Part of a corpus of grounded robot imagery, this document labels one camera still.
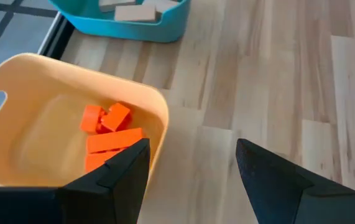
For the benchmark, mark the wooden block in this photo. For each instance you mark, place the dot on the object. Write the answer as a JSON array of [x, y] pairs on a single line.
[[135, 13], [115, 4], [164, 4]]

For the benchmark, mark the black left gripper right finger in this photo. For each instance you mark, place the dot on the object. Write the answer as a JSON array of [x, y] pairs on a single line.
[[283, 199]]

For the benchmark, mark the yellow plastic bin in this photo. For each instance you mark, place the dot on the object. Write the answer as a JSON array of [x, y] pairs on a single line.
[[40, 143]]

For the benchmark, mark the teal plastic bin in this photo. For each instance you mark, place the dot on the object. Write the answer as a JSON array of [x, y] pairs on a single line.
[[152, 31]]

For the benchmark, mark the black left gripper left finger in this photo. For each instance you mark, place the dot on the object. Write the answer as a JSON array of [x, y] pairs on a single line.
[[102, 199]]

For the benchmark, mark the orange toy brick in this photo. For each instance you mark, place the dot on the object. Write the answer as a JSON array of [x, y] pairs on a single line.
[[98, 160], [116, 115], [112, 140], [90, 119]]

